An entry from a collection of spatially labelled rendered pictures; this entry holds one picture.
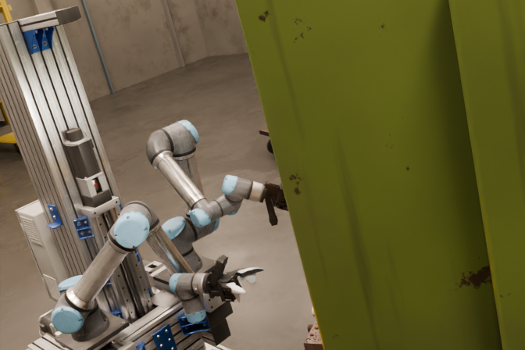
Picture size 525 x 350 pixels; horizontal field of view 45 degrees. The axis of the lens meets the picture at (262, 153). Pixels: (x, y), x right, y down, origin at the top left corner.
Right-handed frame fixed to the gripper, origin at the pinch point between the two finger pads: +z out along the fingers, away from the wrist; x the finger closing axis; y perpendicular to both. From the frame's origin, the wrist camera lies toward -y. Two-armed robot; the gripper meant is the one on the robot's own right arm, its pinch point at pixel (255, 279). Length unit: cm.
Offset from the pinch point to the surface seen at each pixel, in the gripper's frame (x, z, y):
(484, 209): 58, 89, -52
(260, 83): 49, 46, -79
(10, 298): -127, -306, 100
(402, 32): 49, 78, -85
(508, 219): 59, 93, -50
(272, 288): -148, -85, 100
